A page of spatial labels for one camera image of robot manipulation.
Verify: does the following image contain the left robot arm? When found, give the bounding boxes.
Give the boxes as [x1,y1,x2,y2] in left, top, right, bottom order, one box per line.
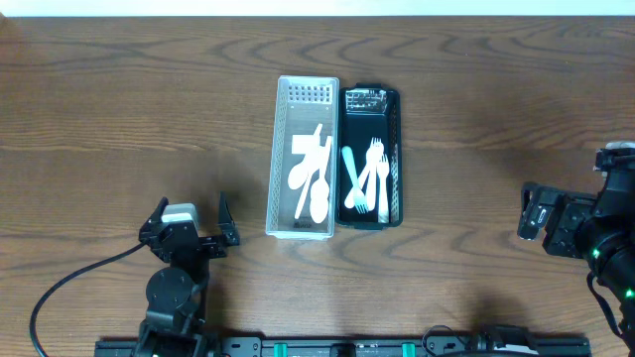
[131,193,240,357]

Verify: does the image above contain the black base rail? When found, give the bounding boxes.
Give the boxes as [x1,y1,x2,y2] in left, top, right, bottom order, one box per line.
[94,325,592,357]

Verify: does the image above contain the white fork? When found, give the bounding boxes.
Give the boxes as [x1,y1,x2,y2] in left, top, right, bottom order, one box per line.
[377,155,390,223]
[366,137,384,211]

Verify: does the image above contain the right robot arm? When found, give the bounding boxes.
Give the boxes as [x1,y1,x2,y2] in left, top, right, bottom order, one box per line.
[517,143,634,351]

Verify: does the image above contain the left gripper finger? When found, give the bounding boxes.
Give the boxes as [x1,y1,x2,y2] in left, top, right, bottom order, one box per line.
[217,192,240,246]
[146,197,169,232]

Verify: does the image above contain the black plastic basket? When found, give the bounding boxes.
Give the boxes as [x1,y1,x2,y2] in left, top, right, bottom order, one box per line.
[335,83,403,230]

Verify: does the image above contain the white spoon long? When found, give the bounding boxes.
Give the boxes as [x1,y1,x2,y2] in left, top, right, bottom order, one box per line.
[310,136,332,224]

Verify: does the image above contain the pale green plastic fork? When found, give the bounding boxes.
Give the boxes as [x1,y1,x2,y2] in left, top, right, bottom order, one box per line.
[340,145,370,215]

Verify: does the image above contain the white spoon top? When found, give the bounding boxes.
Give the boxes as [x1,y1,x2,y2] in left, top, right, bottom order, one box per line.
[301,136,331,200]

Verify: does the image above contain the clear plastic basket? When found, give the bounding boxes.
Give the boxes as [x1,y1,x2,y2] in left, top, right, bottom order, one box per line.
[265,75,339,240]

